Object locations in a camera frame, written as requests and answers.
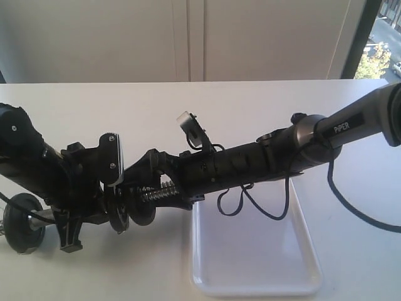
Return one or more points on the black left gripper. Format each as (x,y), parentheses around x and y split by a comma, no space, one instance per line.
(75,193)

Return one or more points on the chrome threaded dumbbell bar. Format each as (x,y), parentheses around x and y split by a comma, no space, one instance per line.
(165,196)

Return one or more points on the black weight plate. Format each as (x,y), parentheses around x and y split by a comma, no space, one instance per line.
(116,209)
(142,212)
(19,235)

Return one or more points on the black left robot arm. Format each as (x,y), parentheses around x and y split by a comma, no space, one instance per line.
(22,150)

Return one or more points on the white plastic tray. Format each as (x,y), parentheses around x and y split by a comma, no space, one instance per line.
(264,251)

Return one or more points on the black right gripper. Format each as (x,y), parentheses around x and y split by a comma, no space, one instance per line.
(193,174)

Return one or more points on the beige cabinet doors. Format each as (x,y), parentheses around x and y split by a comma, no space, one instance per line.
(175,41)

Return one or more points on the black window frame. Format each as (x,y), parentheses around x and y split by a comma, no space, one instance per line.
(364,27)

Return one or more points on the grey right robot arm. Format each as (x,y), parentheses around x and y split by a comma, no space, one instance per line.
(310,140)

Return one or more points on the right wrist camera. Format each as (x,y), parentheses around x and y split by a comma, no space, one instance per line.
(195,134)

